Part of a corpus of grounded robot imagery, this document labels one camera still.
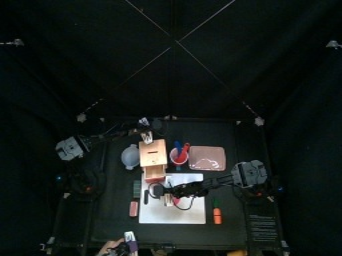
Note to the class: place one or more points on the white and purple device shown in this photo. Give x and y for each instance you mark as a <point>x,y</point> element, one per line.
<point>128,241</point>

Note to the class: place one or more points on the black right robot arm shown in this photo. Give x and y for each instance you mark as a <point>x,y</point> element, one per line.
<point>250,173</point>

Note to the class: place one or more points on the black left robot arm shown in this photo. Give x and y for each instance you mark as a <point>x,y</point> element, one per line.
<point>69,148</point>

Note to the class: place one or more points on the wooden drawer with red front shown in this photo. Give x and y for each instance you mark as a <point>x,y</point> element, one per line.
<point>153,173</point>

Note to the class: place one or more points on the wooden drawer cabinet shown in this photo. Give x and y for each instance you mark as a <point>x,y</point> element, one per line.
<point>152,150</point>

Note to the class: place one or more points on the person's hand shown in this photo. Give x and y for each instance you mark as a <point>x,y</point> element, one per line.
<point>107,248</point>

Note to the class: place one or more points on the small black flat stick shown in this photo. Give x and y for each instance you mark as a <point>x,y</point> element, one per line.
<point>145,196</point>

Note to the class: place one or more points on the dark green striped box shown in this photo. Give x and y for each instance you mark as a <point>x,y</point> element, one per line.
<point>136,189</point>

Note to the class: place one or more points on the white cutting board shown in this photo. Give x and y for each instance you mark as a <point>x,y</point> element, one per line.
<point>168,216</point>

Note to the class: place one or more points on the small pale toy box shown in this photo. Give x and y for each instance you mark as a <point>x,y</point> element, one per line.
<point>133,209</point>

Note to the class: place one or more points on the blue plastic spatula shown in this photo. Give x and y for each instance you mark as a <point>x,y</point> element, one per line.
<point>177,148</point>

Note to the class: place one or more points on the red plastic cup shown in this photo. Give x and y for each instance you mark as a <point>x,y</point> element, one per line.
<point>179,161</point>

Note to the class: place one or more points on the orange toy carrot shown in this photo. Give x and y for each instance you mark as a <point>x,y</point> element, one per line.
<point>216,216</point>

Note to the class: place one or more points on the translucent pink tray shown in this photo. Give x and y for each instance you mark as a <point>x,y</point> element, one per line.
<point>207,158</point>

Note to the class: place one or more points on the small metal edge bracket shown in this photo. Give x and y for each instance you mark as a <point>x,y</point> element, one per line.
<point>173,117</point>
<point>165,117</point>

